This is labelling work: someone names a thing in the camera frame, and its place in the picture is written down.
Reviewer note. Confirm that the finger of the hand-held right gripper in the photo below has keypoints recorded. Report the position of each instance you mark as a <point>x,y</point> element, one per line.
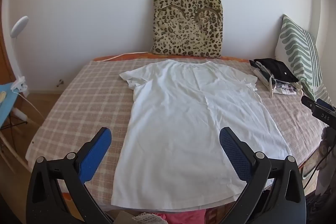
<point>308,102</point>
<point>326,105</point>

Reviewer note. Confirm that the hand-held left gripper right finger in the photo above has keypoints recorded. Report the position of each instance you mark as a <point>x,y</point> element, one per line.
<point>233,153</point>

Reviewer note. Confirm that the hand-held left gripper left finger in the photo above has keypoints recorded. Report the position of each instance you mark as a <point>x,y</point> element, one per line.
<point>97,150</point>

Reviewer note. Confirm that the white t-shirt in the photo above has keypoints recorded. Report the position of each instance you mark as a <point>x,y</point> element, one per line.
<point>183,121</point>

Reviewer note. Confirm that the person's right hand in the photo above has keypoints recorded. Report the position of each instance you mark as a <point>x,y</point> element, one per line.
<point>327,144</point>

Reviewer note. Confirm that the green striped pillow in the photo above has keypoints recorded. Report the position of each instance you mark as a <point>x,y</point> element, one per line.
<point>299,50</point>

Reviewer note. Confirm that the plaid blanket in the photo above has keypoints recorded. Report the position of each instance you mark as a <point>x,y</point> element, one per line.
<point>86,98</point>

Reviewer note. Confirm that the folded light garment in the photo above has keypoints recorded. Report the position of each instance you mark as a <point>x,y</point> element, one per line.
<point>260,70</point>

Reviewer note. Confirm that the metal door stopper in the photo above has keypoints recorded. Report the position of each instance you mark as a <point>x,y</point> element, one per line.
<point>61,82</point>

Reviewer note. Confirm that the pink cloth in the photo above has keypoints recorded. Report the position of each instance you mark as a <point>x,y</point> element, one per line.
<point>183,217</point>

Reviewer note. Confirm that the light blue chair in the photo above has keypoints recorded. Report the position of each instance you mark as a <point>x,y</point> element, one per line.
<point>8,108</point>

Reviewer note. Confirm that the leopard print cushion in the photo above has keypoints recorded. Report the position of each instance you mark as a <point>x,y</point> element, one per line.
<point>183,29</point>

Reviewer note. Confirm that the white clamp desk lamp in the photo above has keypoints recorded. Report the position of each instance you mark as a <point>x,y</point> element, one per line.
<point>19,26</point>

